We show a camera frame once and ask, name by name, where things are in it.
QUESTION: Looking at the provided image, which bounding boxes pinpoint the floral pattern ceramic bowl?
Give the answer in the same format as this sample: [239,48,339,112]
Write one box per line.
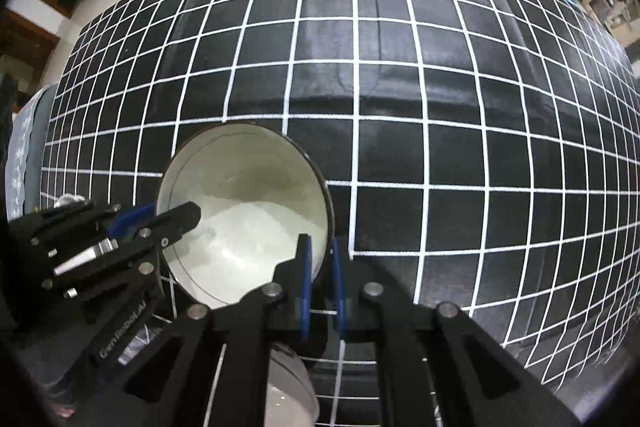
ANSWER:
[156,122,335,310]

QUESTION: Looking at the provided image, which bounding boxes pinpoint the dark wooden furniture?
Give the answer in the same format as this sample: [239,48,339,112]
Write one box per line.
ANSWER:
[0,0,103,75]

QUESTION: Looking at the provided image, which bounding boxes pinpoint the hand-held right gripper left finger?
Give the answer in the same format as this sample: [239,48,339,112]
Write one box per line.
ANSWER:
[80,233,316,427]

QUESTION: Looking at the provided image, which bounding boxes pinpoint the black white checked tablecloth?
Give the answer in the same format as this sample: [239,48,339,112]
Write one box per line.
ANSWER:
[42,0,640,427]

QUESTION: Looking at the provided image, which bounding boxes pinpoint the plain white bowl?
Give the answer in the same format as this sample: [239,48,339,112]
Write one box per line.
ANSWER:
[267,341,321,427]

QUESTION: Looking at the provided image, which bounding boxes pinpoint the grey patterned cloth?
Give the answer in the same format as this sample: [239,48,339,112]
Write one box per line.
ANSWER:
[5,84,58,220]

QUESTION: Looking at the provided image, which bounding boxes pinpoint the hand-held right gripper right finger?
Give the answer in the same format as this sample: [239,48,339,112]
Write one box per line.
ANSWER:
[331,238,583,427]

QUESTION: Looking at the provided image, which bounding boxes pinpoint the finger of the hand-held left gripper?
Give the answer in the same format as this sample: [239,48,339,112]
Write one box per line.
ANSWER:
[117,201,202,253]
[106,203,157,240]

